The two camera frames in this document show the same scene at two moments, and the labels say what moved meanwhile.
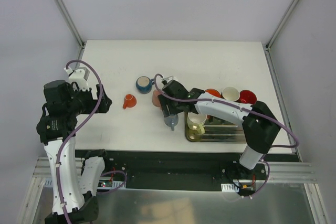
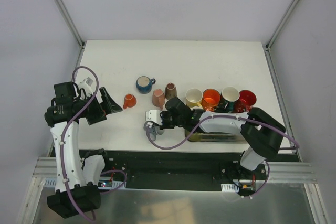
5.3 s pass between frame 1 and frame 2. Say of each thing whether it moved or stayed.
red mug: stayed
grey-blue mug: moved
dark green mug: stayed
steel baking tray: stayed
